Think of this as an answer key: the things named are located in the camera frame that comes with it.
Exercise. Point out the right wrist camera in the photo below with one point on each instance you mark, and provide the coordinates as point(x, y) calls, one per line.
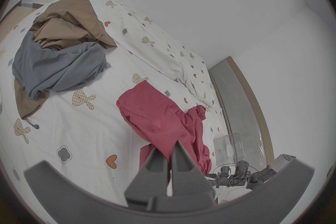
point(225, 171)

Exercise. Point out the clear plastic box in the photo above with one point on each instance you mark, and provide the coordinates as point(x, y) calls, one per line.
point(225, 146)

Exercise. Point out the white printed quilt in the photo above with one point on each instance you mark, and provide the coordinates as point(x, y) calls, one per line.
point(157, 44)

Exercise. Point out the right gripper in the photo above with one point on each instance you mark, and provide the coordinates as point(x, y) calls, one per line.
point(223, 182)

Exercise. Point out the grey garment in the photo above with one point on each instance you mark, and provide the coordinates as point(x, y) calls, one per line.
point(57, 68)

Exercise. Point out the khaki garment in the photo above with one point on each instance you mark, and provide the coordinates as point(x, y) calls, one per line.
point(73, 20)

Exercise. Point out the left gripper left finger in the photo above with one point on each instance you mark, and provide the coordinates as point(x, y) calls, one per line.
point(149, 181)

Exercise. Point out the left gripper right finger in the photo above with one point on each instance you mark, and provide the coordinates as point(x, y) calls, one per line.
point(191, 181)

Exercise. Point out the red shirt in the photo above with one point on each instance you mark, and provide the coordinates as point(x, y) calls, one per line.
point(157, 118)

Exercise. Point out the bed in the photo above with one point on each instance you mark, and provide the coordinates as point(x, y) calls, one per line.
point(86, 133)

